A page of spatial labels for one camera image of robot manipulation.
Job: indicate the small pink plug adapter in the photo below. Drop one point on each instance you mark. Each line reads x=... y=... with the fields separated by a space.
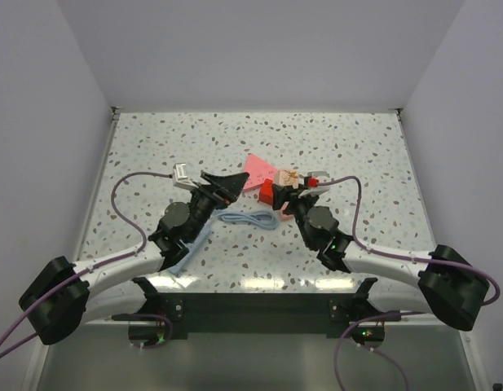
x=282 y=213

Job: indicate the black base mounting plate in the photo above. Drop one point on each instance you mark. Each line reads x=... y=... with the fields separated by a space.
x=327 y=314

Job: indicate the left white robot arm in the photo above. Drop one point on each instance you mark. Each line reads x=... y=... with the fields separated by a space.
x=56 y=302

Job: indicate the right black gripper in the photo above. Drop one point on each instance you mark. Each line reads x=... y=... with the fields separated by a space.
x=288 y=194

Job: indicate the pink triangular power socket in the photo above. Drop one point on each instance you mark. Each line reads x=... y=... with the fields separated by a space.
x=259 y=171

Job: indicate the light blue power strip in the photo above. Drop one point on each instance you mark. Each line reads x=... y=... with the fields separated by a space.
x=192 y=248

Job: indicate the beige cube socket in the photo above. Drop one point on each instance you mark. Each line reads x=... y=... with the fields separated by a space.
x=286 y=178

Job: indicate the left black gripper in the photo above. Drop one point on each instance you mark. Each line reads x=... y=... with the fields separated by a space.
x=231 y=186

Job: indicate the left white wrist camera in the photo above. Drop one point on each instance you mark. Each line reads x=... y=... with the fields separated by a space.
x=180 y=177

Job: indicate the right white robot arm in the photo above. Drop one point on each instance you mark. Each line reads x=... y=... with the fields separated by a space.
x=440 y=282

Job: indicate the red cube socket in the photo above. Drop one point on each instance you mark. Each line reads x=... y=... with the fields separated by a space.
x=265 y=194

